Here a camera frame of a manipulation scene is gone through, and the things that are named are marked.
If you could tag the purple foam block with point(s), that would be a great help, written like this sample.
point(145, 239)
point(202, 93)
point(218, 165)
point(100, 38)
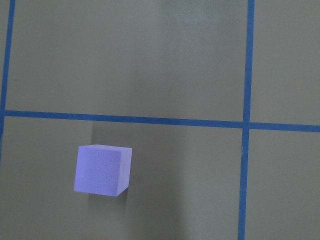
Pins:
point(102, 169)

